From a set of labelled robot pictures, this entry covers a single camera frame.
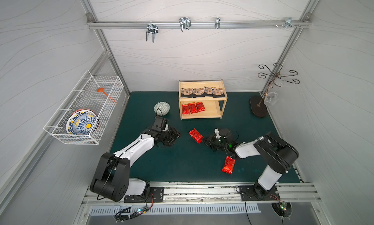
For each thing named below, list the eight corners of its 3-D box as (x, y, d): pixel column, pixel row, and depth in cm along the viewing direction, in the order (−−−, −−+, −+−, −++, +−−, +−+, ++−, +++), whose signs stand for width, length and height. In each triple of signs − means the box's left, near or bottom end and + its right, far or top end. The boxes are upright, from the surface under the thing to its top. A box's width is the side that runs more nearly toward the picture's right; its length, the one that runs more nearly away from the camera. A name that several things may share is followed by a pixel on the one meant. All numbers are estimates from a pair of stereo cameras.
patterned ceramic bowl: (153, 116, 107) (152, 112, 103) (155, 105, 114) (154, 101, 110) (169, 116, 107) (168, 112, 103) (171, 106, 114) (170, 101, 110)
